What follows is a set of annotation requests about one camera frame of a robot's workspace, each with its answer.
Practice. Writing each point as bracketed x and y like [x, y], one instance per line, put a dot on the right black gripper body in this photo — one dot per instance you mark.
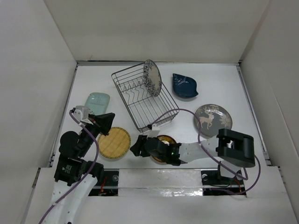
[145, 152]

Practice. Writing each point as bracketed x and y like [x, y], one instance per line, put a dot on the gold and black plate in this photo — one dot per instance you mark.
[167, 140]

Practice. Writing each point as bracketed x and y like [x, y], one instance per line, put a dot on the light green rectangular plate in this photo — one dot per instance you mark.
[97, 103]

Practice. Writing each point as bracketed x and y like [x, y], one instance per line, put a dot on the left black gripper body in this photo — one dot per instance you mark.
[95, 129]

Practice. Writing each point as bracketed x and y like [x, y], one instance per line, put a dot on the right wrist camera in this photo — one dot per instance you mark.
[153, 130]

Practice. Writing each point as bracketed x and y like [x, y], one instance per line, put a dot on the dark blue leaf dish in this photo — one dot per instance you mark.
[183, 86]

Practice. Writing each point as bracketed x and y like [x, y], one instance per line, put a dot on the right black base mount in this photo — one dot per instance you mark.
[216, 185]

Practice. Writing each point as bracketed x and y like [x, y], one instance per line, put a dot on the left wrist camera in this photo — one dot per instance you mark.
[81, 113]

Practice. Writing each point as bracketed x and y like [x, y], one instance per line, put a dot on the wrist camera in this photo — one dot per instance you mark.
[81, 113]
[153, 130]

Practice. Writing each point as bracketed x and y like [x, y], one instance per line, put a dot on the grey wire dish rack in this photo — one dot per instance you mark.
[143, 108]

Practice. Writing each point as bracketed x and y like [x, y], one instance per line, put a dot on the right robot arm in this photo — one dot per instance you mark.
[232, 151]

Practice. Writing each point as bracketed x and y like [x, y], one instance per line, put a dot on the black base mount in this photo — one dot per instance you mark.
[108, 186]
[216, 185]

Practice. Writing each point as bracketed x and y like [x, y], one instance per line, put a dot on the blue floral round plate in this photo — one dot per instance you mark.
[152, 78]

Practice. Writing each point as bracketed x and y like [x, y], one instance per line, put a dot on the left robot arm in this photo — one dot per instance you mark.
[74, 177]

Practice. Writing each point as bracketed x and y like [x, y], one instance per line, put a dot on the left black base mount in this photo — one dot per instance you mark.
[108, 186]

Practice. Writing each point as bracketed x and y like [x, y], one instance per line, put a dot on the round bamboo woven plate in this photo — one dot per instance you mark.
[116, 144]

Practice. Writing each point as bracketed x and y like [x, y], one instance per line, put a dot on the grey deer plate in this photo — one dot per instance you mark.
[211, 118]

